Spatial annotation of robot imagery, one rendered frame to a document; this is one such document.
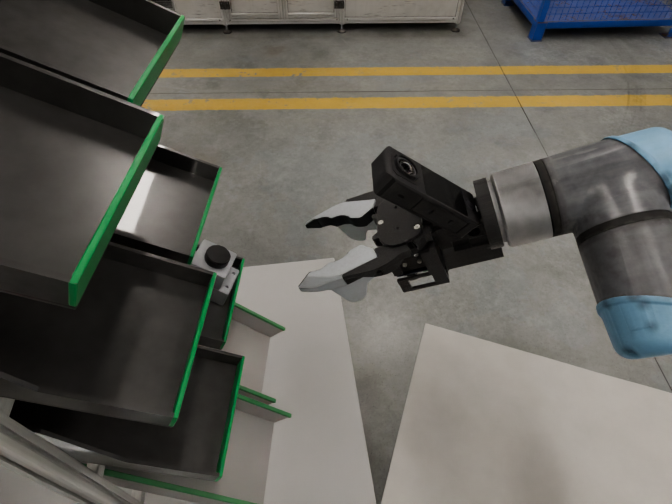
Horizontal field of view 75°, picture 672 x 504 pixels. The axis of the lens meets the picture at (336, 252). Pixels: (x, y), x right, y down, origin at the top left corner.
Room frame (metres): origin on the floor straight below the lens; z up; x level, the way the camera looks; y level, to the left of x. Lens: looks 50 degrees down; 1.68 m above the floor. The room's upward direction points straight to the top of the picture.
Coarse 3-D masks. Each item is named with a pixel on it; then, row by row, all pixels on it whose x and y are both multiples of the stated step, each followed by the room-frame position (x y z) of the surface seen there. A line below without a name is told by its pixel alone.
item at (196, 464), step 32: (224, 352) 0.24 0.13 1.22; (192, 384) 0.21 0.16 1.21; (224, 384) 0.21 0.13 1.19; (32, 416) 0.15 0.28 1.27; (64, 416) 0.16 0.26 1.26; (96, 416) 0.16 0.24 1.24; (192, 416) 0.17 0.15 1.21; (224, 416) 0.18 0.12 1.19; (64, 448) 0.12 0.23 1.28; (96, 448) 0.12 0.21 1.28; (128, 448) 0.13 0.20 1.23; (160, 448) 0.14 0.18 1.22; (192, 448) 0.14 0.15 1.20; (224, 448) 0.14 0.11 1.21
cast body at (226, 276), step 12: (204, 240) 0.37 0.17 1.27; (204, 252) 0.35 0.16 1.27; (216, 252) 0.35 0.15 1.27; (228, 252) 0.35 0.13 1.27; (192, 264) 0.33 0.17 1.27; (204, 264) 0.33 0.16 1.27; (216, 264) 0.33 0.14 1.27; (228, 264) 0.34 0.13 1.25; (216, 276) 0.32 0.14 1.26; (228, 276) 0.35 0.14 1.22; (216, 288) 0.32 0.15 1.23; (228, 288) 0.33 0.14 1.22; (216, 300) 0.32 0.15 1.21
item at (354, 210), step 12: (348, 204) 0.37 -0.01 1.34; (360, 204) 0.36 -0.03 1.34; (372, 204) 0.35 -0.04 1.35; (324, 216) 0.36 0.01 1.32; (336, 216) 0.35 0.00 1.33; (348, 216) 0.35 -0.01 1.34; (360, 216) 0.34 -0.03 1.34; (348, 228) 0.36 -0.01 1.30; (360, 228) 0.36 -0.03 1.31; (372, 228) 0.35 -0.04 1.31; (360, 240) 0.36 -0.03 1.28
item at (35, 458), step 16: (0, 416) 0.11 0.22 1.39; (0, 432) 0.10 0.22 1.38; (16, 432) 0.10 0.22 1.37; (32, 432) 0.11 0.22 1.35; (0, 448) 0.09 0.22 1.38; (16, 448) 0.09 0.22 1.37; (32, 448) 0.10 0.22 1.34; (48, 448) 0.10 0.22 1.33; (0, 464) 0.09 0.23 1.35; (16, 464) 0.09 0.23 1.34; (32, 464) 0.09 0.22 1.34; (48, 464) 0.09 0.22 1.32; (64, 464) 0.10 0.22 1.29; (80, 464) 0.11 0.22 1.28; (32, 480) 0.09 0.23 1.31; (48, 480) 0.09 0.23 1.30; (64, 480) 0.09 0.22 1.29; (80, 480) 0.10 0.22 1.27; (96, 480) 0.10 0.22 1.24; (80, 496) 0.09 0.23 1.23; (96, 496) 0.09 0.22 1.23; (112, 496) 0.10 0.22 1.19; (128, 496) 0.11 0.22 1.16
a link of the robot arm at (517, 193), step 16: (496, 176) 0.33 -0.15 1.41; (512, 176) 0.32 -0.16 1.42; (528, 176) 0.31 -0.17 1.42; (496, 192) 0.30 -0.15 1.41; (512, 192) 0.30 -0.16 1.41; (528, 192) 0.30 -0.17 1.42; (496, 208) 0.30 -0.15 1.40; (512, 208) 0.29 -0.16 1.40; (528, 208) 0.28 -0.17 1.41; (544, 208) 0.28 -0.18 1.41; (512, 224) 0.28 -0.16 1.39; (528, 224) 0.28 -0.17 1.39; (544, 224) 0.28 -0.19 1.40; (512, 240) 0.28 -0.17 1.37; (528, 240) 0.28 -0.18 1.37
